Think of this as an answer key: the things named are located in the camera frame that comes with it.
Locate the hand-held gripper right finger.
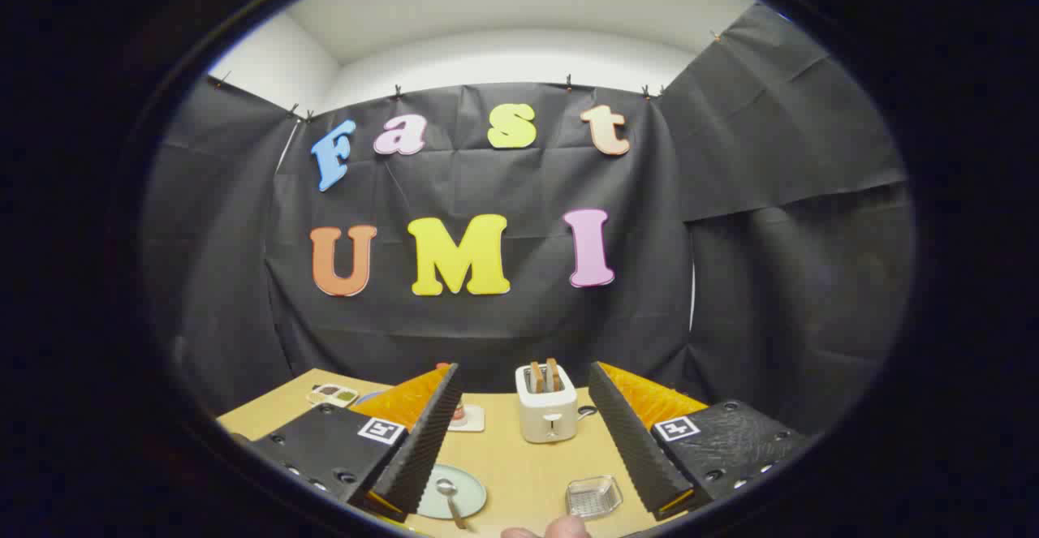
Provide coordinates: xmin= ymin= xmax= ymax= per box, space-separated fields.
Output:
xmin=588 ymin=361 xmax=815 ymax=523

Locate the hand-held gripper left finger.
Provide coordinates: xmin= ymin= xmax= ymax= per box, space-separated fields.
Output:
xmin=231 ymin=362 xmax=463 ymax=523

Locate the metal spoon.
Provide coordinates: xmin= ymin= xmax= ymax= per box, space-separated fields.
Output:
xmin=436 ymin=478 xmax=469 ymax=531

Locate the clear bottle with red cap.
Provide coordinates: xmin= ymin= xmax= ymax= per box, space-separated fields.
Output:
xmin=435 ymin=362 xmax=468 ymax=427

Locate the pale green round plate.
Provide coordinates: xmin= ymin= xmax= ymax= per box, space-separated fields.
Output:
xmin=416 ymin=464 xmax=488 ymax=520

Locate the square metal drain basket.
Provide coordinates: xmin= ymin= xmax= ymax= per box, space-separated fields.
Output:
xmin=565 ymin=476 xmax=624 ymax=520

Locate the white toaster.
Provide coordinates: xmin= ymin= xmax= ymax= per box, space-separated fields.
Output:
xmin=515 ymin=364 xmax=579 ymax=444

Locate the small white sauce tray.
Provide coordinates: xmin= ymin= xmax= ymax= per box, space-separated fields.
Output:
xmin=307 ymin=383 xmax=359 ymax=407

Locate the black backdrop cloth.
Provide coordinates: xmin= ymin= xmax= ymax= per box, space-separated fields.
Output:
xmin=140 ymin=2 xmax=918 ymax=441

